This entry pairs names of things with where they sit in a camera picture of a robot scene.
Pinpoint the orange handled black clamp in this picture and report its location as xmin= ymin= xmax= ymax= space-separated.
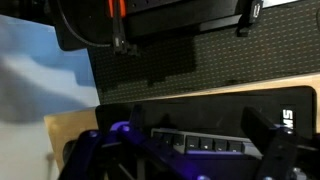
xmin=106 ymin=0 xmax=139 ymax=57

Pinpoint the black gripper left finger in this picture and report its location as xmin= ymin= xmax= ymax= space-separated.
xmin=58 ymin=103 xmax=209 ymax=180

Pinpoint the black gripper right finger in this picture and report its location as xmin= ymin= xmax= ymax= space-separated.
xmin=240 ymin=106 xmax=320 ymax=180

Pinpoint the black clamp bracket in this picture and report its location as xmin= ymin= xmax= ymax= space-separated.
xmin=235 ymin=0 xmax=265 ymax=38

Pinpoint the thin black cable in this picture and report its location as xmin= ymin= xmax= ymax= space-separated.
xmin=56 ymin=0 xmax=114 ymax=48

